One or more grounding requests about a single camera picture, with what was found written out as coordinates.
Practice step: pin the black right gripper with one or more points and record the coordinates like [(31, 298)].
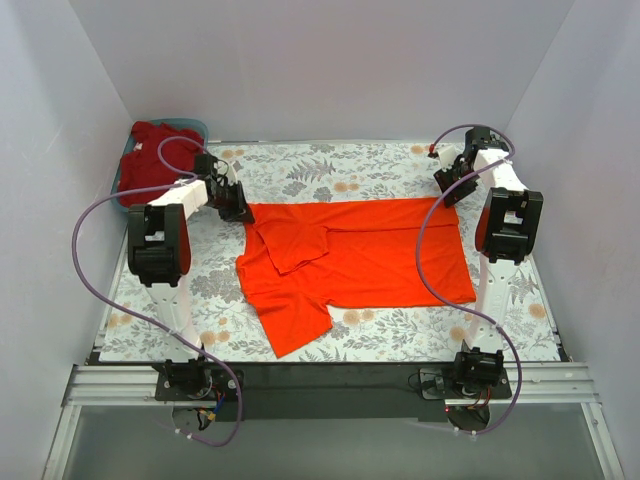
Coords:
[(455, 184)]

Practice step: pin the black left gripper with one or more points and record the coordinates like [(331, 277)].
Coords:
[(233, 203)]

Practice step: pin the orange t shirt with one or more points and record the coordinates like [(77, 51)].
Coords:
[(302, 259)]

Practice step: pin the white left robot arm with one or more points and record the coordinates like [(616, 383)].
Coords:
[(159, 251)]

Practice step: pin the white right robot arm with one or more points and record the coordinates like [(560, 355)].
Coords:
[(504, 238)]

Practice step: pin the red t shirt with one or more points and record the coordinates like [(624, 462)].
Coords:
[(150, 160)]

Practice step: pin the blue plastic basket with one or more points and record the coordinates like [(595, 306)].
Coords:
[(150, 165)]

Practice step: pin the black front table strip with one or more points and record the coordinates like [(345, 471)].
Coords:
[(334, 391)]

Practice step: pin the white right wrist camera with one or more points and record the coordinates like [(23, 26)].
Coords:
[(445, 154)]

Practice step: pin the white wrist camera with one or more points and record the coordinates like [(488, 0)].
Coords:
[(445, 154), (230, 172)]

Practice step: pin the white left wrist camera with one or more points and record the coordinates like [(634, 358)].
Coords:
[(230, 172)]

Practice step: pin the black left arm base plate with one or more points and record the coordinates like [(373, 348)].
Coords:
[(201, 384)]

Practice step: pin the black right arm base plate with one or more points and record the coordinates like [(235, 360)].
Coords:
[(439, 381)]

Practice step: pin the aluminium front frame rail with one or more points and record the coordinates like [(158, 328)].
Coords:
[(542, 383)]

